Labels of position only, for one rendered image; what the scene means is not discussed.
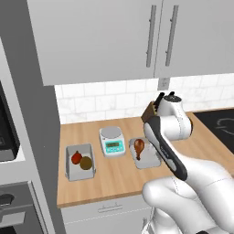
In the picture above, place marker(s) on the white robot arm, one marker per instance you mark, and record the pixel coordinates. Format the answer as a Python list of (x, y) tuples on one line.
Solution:
[(198, 182)]

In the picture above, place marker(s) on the brown chicken drumstick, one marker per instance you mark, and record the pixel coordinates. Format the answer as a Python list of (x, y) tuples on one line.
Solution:
[(139, 145)]

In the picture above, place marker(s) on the grey container with meat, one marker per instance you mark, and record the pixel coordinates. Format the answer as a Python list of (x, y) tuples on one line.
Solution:
[(149, 160)]

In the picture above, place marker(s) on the brown-green avocado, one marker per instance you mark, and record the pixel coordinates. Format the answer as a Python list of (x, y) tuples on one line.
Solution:
[(86, 163)]

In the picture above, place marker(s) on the red tomato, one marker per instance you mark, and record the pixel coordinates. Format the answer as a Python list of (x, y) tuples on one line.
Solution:
[(76, 158)]

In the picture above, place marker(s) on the grey container with vegetables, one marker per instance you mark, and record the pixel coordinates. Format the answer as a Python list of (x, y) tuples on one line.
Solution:
[(72, 174)]

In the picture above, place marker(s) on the white kitchen scale teal display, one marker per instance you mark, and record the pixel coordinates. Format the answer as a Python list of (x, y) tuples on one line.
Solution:
[(112, 143)]

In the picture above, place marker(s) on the brown wooden knife block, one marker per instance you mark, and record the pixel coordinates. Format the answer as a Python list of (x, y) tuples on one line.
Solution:
[(149, 112)]

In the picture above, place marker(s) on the wide grey upper cupboard door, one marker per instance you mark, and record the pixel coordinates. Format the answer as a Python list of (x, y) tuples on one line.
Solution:
[(91, 39)]

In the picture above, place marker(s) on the grey tall appliance housing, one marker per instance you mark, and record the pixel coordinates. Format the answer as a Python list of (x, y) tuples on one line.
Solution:
[(33, 115)]

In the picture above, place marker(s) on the white drawer front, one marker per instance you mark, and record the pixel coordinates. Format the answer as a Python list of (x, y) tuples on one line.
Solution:
[(85, 213)]

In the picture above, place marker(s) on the black hob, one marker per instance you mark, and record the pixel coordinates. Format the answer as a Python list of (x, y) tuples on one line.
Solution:
[(219, 125)]

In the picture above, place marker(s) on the white lower cupboard door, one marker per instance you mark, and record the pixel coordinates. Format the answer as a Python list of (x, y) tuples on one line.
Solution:
[(106, 228)]

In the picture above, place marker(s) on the black microwave oven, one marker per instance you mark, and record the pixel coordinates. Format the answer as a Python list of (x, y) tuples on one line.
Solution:
[(6, 128)]

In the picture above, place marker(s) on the narrow grey upper cupboard door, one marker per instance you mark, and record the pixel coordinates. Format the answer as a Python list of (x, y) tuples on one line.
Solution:
[(204, 36)]

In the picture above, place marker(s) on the grey built-in oven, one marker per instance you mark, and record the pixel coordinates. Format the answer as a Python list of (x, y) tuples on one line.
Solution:
[(18, 210)]

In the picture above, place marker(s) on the grey wall outlet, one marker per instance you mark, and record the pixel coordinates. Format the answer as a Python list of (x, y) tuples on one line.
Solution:
[(164, 83)]

